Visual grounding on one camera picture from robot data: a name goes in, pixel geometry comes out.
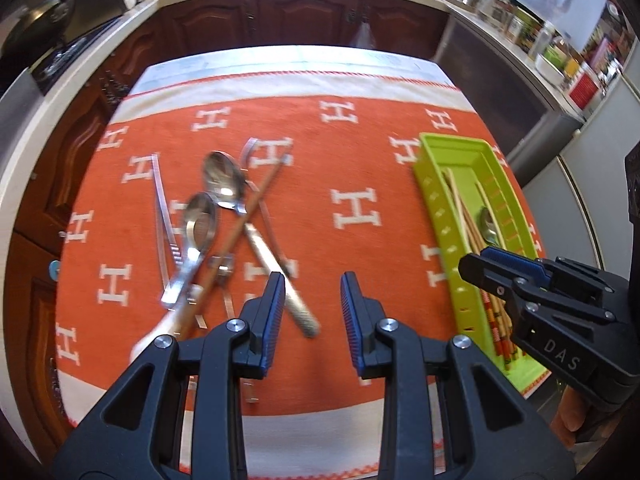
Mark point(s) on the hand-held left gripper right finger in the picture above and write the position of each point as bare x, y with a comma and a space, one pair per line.
350, 325

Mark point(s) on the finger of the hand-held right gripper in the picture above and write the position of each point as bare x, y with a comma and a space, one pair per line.
490, 275
515, 260

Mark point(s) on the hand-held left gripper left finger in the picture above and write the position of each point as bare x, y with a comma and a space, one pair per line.
275, 320

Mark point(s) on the bamboo chopstick red bands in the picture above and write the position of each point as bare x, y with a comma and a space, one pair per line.
462, 210
505, 332
470, 232

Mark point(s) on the dark brown chopstick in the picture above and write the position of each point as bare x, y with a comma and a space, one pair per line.
235, 232

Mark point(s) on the metal chopstick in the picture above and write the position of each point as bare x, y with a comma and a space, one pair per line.
265, 220
161, 200

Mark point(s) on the green plastic tray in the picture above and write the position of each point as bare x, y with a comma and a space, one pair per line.
435, 185

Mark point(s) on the small metal spoon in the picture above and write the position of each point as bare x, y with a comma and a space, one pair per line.
200, 220

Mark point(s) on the large metal spoon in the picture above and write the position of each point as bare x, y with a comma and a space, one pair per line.
270, 176
220, 175

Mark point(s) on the person's right hand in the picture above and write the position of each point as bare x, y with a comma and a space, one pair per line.
570, 415

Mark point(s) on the grey refrigerator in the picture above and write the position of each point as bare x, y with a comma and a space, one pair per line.
590, 170

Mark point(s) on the orange printed blanket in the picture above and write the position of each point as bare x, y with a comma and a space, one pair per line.
310, 150

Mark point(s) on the red label jar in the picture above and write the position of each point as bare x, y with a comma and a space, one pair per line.
585, 87

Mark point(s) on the white bowl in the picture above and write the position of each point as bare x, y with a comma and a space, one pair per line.
550, 67

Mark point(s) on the white plastic bottle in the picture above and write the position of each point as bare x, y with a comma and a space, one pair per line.
542, 35

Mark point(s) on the green carton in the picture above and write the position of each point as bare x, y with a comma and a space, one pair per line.
519, 25

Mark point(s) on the glass pitcher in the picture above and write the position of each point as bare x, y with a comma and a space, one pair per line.
487, 2

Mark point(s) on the gas stove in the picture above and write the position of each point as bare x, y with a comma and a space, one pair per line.
65, 60

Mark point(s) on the dark wok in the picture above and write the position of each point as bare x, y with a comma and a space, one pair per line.
35, 25

